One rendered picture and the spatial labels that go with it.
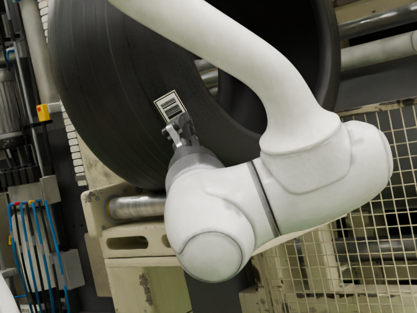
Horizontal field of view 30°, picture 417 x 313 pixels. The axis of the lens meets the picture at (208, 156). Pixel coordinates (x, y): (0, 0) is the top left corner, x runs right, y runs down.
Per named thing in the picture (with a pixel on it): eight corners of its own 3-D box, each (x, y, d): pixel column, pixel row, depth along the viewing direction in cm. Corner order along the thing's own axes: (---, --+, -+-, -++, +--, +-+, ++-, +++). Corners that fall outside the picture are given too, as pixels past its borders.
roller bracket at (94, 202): (89, 239, 160) (78, 192, 160) (217, 197, 189) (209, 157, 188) (98, 238, 158) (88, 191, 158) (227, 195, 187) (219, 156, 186)
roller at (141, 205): (100, 209, 160) (112, 193, 163) (114, 223, 162) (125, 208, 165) (223, 196, 136) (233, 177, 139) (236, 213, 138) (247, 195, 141)
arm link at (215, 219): (178, 244, 106) (269, 210, 105) (189, 312, 92) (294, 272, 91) (149, 179, 101) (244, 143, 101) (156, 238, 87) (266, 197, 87)
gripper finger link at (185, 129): (179, 167, 114) (174, 160, 113) (172, 136, 124) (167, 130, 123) (201, 153, 113) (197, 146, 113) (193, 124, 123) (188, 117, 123)
